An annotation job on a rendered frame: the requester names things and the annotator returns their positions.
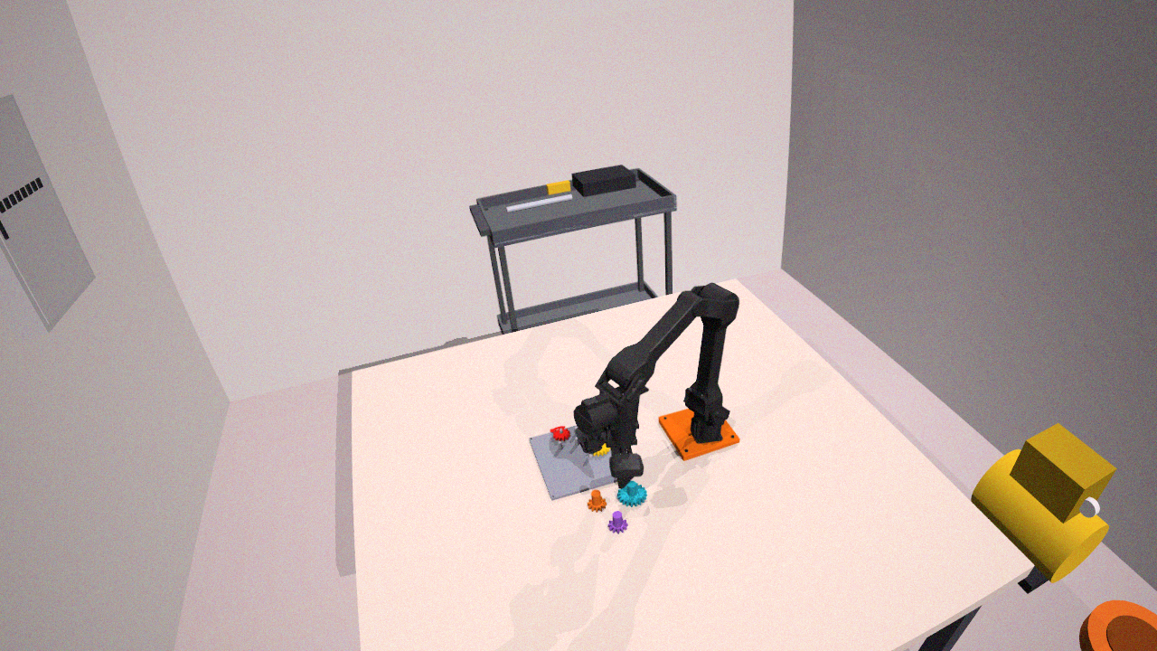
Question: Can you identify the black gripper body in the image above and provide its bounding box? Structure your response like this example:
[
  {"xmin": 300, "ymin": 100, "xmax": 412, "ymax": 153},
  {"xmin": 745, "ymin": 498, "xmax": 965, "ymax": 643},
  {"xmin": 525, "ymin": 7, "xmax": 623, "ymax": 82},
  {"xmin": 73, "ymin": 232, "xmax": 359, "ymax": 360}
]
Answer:
[{"xmin": 607, "ymin": 417, "xmax": 644, "ymax": 478}]

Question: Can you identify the orange gear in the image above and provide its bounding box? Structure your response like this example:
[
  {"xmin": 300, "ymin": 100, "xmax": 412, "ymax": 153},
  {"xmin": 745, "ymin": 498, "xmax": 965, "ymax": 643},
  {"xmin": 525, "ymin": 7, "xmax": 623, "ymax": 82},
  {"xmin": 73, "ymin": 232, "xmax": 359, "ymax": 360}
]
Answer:
[{"xmin": 588, "ymin": 490, "xmax": 607, "ymax": 513}]

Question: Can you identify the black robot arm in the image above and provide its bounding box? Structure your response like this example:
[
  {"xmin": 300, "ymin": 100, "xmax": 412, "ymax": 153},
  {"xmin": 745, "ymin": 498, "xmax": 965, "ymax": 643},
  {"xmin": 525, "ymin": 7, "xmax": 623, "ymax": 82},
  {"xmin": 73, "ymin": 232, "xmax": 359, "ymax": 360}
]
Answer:
[{"xmin": 573, "ymin": 283, "xmax": 739, "ymax": 454}]

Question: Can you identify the teal gear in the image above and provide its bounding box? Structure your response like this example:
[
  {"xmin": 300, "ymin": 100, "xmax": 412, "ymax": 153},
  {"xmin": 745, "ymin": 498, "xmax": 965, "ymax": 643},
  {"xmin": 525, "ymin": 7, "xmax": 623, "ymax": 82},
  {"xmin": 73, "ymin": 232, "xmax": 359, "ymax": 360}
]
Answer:
[{"xmin": 617, "ymin": 481, "xmax": 648, "ymax": 506}]

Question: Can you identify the purple gear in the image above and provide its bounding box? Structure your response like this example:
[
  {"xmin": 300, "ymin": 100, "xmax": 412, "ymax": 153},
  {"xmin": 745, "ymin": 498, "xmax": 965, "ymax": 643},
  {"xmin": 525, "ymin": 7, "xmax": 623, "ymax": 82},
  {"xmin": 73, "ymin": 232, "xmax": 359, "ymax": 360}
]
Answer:
[{"xmin": 607, "ymin": 511, "xmax": 628, "ymax": 534}]

